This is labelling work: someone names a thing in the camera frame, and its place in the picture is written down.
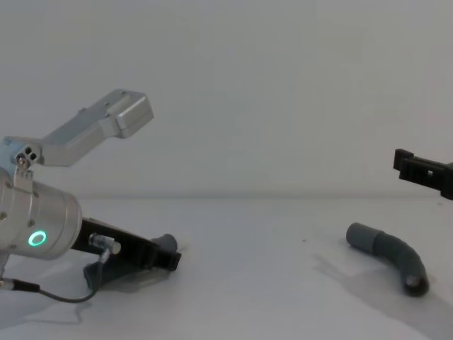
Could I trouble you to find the grey corrugated hose piece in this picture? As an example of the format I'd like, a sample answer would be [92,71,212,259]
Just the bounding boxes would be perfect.
[83,230,193,286]

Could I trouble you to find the white curtain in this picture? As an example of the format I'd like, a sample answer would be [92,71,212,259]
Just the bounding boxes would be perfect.
[0,0,453,200]

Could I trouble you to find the thin dark gripper cable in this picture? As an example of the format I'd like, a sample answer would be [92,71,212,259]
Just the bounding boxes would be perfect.
[0,232,122,304]

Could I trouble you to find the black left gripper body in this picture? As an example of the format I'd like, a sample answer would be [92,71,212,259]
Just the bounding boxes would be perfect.
[70,218,159,271]

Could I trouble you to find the white table cloth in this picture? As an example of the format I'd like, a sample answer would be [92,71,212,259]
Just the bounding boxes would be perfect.
[0,196,453,340]

